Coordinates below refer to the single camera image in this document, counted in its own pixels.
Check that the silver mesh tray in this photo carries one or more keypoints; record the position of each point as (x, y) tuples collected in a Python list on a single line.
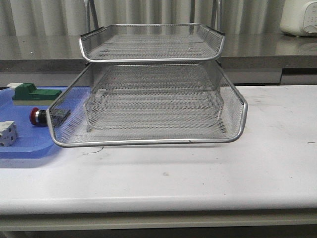
[(152, 111), (151, 42), (165, 78)]

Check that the red emergency stop button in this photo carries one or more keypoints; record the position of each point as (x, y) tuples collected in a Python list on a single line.
[(38, 117)]

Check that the blue plastic tray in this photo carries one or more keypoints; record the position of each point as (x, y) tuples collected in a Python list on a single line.
[(35, 141)]

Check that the green terminal block module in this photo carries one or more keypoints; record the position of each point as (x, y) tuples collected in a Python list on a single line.
[(27, 94)]

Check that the grey back counter shelf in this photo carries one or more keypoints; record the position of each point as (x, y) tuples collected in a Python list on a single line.
[(247, 59)]

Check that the white electrical connector block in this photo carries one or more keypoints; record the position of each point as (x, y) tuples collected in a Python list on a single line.
[(8, 133)]

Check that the white countertop appliance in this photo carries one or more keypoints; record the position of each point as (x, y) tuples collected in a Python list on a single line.
[(299, 18)]

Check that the silver metal rack frame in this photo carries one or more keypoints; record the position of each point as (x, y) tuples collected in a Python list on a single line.
[(93, 24)]

